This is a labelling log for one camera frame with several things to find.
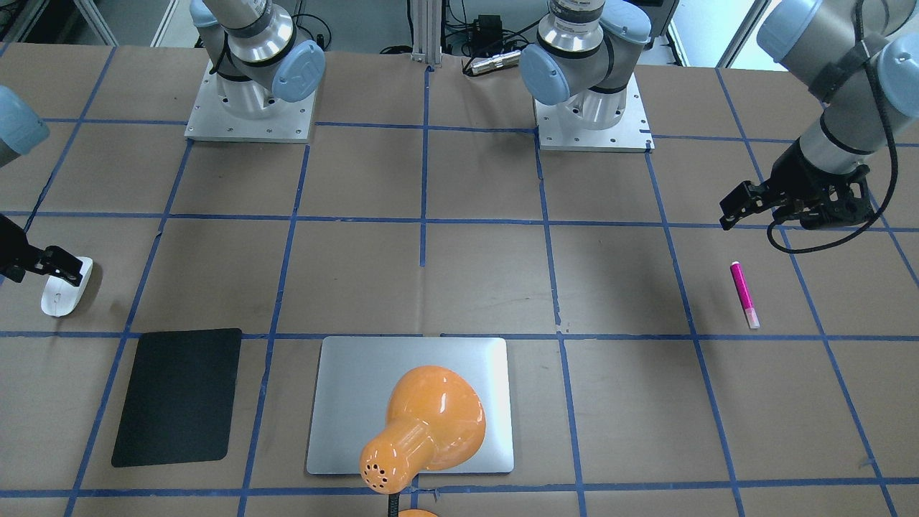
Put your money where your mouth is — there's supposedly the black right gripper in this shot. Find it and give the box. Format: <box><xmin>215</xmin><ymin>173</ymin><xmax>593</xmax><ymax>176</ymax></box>
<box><xmin>1</xmin><ymin>215</ymin><xmax>83</xmax><ymax>287</ymax></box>

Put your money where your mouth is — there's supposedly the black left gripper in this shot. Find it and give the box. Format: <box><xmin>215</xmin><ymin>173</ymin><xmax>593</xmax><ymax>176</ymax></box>
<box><xmin>719</xmin><ymin>140</ymin><xmax>876</xmax><ymax>231</ymax></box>

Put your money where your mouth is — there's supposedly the white computer mouse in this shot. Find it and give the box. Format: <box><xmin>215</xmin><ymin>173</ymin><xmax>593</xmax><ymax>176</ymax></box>
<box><xmin>40</xmin><ymin>256</ymin><xmax>94</xmax><ymax>317</ymax></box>

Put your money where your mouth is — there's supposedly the pink marker pen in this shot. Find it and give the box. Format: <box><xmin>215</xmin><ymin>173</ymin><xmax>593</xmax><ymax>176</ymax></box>
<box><xmin>729</xmin><ymin>261</ymin><xmax>761</xmax><ymax>330</ymax></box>

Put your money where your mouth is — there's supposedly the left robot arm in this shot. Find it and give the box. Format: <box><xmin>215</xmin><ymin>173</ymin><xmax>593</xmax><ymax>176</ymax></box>
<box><xmin>519</xmin><ymin>1</ymin><xmax>917</xmax><ymax>230</ymax></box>

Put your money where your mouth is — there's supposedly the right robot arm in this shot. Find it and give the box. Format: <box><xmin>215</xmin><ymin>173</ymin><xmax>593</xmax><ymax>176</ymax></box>
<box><xmin>1</xmin><ymin>1</ymin><xmax>326</xmax><ymax>287</ymax></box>

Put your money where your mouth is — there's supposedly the black mousepad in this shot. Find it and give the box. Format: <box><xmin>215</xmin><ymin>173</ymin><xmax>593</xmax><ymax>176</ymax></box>
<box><xmin>111</xmin><ymin>328</ymin><xmax>242</xmax><ymax>467</ymax></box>

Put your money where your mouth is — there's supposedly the silver laptop notebook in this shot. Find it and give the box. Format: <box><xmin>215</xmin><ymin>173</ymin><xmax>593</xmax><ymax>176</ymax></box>
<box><xmin>305</xmin><ymin>336</ymin><xmax>515</xmax><ymax>475</ymax></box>

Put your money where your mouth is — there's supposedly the silver flashlight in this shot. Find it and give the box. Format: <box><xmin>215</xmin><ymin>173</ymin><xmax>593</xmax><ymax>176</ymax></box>
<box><xmin>462</xmin><ymin>50</ymin><xmax>522</xmax><ymax>78</ymax></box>

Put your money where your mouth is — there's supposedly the orange desk lamp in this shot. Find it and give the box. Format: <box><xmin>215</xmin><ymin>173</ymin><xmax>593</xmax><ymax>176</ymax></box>
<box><xmin>359</xmin><ymin>365</ymin><xmax>487</xmax><ymax>516</ymax></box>

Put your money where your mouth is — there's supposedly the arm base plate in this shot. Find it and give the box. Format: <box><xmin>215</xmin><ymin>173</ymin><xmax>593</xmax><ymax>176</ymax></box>
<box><xmin>533</xmin><ymin>75</ymin><xmax>656</xmax><ymax>153</ymax></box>
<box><xmin>184</xmin><ymin>73</ymin><xmax>317</xmax><ymax>144</ymax></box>

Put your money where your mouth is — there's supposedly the aluminium frame post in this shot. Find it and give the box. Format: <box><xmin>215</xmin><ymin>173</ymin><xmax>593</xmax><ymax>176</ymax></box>
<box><xmin>408</xmin><ymin>1</ymin><xmax>445</xmax><ymax>68</ymax></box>

